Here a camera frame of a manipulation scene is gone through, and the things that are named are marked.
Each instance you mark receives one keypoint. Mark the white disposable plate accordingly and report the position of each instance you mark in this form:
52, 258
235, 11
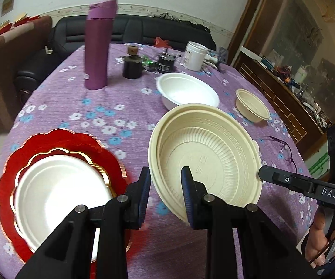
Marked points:
59, 197

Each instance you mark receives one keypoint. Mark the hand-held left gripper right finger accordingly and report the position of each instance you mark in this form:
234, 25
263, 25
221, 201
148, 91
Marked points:
188, 197

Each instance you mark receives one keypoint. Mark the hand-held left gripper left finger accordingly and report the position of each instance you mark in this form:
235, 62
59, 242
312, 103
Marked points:
144, 197

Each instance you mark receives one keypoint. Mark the large beige patterned bowl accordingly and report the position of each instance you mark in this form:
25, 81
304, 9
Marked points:
214, 151

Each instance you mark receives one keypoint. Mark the black leather sofa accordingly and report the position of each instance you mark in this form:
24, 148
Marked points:
74, 35

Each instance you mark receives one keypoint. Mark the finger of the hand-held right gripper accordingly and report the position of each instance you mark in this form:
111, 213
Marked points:
286, 180

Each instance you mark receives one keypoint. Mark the large red scalloped plate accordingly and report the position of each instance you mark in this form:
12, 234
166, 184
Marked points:
10, 180

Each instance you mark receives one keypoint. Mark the small gold picture frame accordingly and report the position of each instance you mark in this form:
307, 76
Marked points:
7, 4

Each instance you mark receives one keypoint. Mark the small red gold-rimmed plate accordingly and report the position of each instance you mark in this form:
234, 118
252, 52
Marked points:
65, 153

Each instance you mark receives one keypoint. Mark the purple thermos bottle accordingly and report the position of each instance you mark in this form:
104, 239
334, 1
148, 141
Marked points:
97, 52

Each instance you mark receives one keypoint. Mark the red plastic bag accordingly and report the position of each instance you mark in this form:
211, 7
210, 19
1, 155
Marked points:
163, 43

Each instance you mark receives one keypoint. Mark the spare red and cream dishes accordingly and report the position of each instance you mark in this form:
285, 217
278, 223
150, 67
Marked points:
10, 26

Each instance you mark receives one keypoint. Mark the white disposable bowl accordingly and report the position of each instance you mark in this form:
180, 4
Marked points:
184, 90

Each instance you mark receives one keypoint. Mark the white plastic jar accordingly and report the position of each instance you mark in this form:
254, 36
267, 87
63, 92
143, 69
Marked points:
193, 56

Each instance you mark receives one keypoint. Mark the black canister with wooden knob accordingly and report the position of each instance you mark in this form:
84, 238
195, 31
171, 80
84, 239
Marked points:
132, 68

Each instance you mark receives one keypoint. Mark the black bag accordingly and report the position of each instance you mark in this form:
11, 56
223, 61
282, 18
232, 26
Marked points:
190, 24

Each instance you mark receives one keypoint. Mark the person's right hand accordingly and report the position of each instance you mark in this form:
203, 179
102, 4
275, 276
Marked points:
314, 238

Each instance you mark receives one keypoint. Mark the wooden glass display cabinet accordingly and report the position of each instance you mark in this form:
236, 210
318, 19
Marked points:
272, 72

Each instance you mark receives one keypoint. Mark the small beige bowl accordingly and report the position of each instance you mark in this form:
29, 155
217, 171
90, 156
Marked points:
251, 104

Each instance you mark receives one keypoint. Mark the brown fabric armchair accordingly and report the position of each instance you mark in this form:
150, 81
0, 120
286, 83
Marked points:
7, 64

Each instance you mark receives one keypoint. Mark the purple eyeglasses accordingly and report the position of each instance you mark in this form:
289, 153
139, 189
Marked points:
285, 144

